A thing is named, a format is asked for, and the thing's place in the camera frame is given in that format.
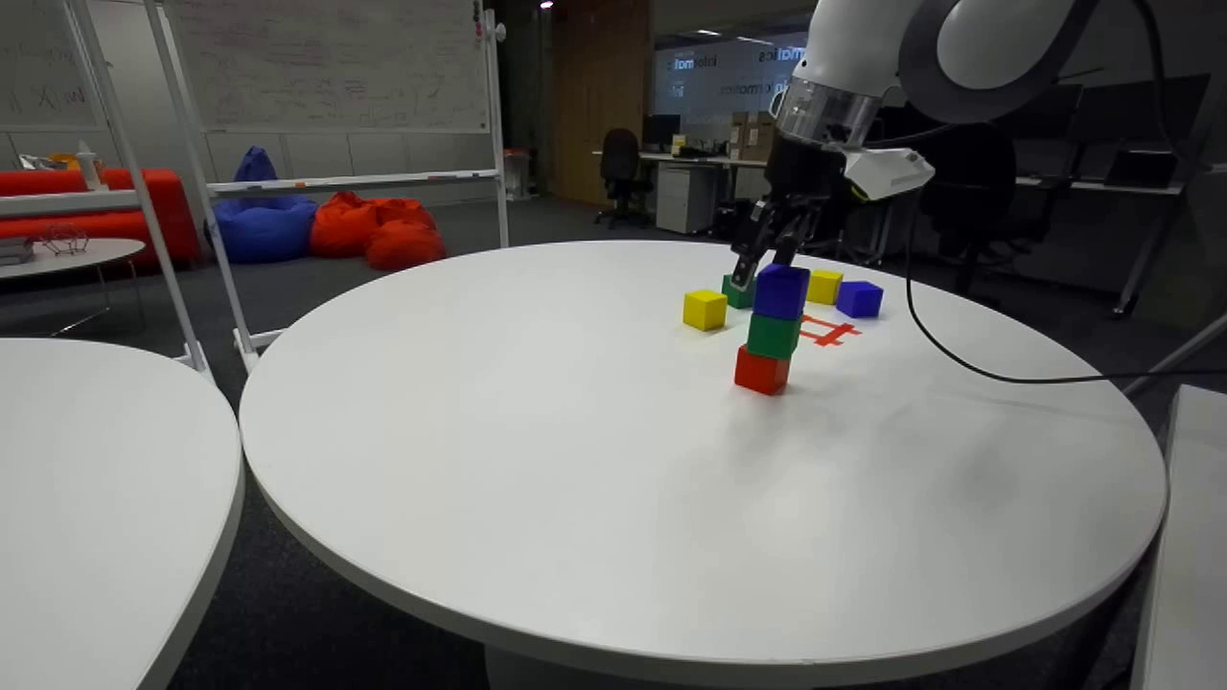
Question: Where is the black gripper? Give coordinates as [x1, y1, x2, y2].
[727, 129, 857, 285]

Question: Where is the blue toy block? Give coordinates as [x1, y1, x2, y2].
[747, 262, 811, 324]
[833, 275, 888, 323]

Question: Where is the green toy block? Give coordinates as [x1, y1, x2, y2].
[718, 267, 759, 313]
[742, 309, 804, 365]

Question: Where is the yellow toy block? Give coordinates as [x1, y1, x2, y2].
[804, 266, 846, 309]
[677, 285, 731, 336]

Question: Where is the orange toy block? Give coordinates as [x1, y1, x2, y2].
[727, 342, 792, 397]

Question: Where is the office desk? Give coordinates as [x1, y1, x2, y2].
[635, 145, 770, 239]

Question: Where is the black office chair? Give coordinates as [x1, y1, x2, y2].
[914, 117, 1027, 280]
[593, 124, 650, 234]

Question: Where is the lit computer monitor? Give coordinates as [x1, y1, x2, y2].
[646, 36, 811, 135]

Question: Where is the orange beanbag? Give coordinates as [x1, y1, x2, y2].
[365, 200, 450, 272]
[308, 189, 387, 262]

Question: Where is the large whiteboard on stand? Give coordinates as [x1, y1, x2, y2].
[138, 0, 517, 358]

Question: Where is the white base unit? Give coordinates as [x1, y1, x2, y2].
[1126, 379, 1227, 690]

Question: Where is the blue beanbag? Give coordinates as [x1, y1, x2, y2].
[211, 142, 317, 267]

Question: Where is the small whiteboard on stand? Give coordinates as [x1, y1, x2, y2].
[0, 0, 216, 377]

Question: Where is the small white round table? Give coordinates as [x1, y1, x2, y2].
[0, 234, 153, 289]

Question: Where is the red beanbag sofa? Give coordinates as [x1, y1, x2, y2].
[0, 160, 211, 272]

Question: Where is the white round side table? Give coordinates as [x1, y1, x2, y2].
[0, 331, 249, 690]

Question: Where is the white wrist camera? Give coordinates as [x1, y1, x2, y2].
[841, 142, 940, 207]

